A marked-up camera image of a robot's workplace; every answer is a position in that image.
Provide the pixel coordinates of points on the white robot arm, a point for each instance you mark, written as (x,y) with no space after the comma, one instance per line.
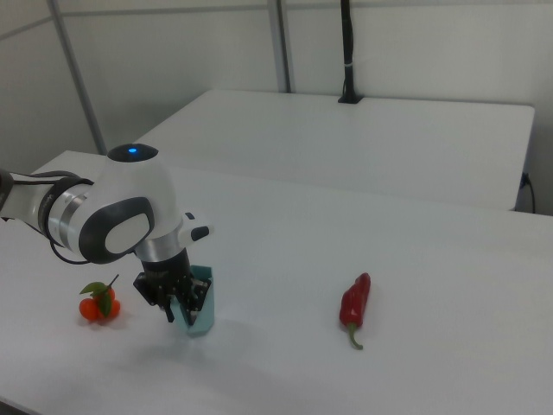
(129,181)

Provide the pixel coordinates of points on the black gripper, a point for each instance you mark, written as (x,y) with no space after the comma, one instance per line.
(166,270)

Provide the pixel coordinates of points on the black camera pole with base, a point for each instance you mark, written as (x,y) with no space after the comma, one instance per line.
(347,43)

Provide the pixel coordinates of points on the red chili pepper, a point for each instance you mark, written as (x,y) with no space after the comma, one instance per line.
(354,302)

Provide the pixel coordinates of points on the grey metal partition post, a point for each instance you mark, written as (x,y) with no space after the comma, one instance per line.
(283,43)
(82,86)

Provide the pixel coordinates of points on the small oranges cluster with leaves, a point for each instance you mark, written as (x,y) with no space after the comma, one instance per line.
(88,308)

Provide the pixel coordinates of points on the white side table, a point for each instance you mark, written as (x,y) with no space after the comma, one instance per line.
(345,151)

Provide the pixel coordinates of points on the teal faceted mug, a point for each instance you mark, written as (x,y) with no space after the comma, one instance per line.
(205,320)

